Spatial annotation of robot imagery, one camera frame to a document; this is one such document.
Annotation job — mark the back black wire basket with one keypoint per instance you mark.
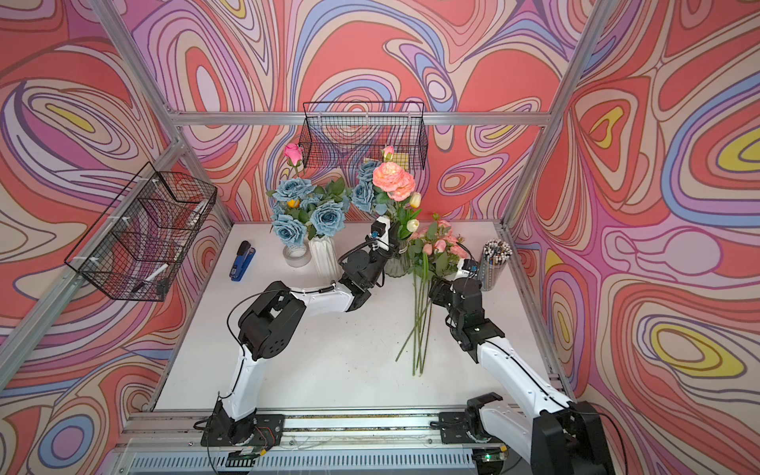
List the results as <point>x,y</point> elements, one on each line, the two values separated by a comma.
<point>344,134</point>

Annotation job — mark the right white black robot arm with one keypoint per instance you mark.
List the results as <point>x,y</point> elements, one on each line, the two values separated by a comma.
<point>522,380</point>

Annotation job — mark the pink peach rose spray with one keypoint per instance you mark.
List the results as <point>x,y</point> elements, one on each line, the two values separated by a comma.
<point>415,320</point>

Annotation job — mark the clear tape roll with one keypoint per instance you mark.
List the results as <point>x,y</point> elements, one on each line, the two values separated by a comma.
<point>297,256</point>

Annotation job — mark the white marker in basket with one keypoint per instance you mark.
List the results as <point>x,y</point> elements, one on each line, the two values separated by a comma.
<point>144,281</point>

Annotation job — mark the clear glass vase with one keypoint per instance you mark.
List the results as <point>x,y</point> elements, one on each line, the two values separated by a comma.
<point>399,264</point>

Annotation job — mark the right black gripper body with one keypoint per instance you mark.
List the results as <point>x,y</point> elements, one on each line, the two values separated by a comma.
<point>444,297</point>

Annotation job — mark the yellow sponge in basket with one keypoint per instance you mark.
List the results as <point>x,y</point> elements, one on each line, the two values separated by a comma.
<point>403,159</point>

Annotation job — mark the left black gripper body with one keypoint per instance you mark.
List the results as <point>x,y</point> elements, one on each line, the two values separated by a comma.
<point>376,262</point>

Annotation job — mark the light pink rose stem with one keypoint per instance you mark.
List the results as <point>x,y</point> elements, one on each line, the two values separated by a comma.
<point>415,256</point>

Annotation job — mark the black wire basket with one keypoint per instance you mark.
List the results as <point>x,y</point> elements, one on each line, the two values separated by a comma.
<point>153,220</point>
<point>344,134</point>

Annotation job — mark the white ribbed ceramic vase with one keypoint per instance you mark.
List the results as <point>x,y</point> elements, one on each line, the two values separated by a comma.
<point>323,253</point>

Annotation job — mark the left black wire basket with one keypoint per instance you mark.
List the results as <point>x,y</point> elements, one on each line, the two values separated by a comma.
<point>153,220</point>

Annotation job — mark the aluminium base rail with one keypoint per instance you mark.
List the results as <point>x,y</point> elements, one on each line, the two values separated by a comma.
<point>350,441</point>

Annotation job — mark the magenta rose bud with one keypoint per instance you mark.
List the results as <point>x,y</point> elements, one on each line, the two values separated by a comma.
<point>294,157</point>

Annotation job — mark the metal mesh pencil cup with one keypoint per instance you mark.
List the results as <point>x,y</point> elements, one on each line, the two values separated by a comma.
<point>495,257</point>

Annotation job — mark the blue black stapler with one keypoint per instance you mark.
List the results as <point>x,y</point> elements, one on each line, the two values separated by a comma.
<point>245,254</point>

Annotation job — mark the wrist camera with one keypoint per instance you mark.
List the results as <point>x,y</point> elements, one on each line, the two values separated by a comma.
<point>380,230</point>
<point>467,268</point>

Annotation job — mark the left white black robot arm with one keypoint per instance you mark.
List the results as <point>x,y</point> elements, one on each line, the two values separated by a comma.
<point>268,326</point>

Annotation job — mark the blue rose bouquet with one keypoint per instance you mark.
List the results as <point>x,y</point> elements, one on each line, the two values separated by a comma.
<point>303,210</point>

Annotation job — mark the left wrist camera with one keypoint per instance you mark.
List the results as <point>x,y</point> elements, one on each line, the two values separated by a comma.
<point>380,230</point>

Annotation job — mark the peach rose bouquet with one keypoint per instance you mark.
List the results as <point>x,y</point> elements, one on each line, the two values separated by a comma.
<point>406,221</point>

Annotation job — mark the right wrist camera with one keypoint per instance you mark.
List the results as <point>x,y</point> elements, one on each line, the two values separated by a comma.
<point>467,268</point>

